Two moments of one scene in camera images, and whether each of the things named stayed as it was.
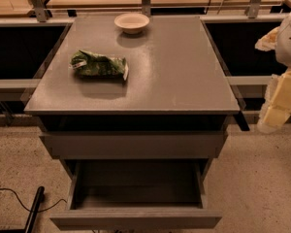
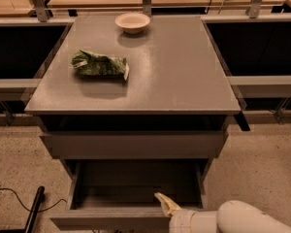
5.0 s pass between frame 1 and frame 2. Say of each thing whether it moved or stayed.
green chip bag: stayed
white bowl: stayed
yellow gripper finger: moved
